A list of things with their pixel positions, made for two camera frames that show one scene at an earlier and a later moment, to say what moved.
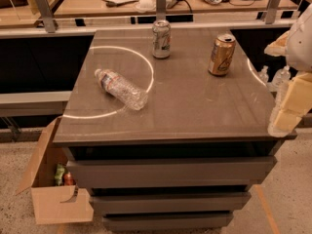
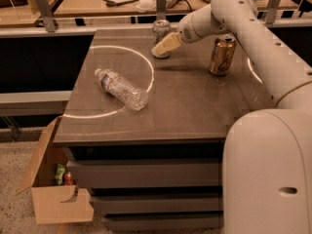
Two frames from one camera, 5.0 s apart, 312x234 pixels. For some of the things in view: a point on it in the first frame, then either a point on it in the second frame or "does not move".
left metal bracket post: [45, 11] does not move
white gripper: [300, 46] → [185, 31]
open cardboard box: [52, 203] does not move
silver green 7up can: [161, 39] does not move
